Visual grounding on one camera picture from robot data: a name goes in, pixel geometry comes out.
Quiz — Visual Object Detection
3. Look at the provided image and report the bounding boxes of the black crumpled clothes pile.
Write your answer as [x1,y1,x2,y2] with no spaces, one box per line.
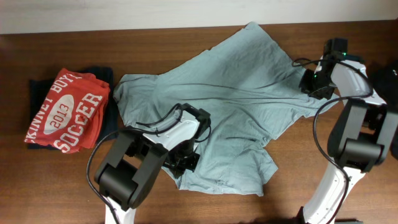
[370,60,397,164]

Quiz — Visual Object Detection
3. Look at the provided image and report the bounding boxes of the light blue t-shirt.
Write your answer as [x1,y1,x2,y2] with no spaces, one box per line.
[113,22,330,196]

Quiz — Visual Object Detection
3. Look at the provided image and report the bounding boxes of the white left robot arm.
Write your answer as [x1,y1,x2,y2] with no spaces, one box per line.
[87,103,211,223]

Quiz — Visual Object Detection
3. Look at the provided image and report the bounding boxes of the red folded soccer t-shirt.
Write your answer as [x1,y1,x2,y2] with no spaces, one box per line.
[24,68,110,154]

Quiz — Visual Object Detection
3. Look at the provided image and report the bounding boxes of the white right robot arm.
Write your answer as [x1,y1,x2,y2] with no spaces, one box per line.
[298,52,397,223]

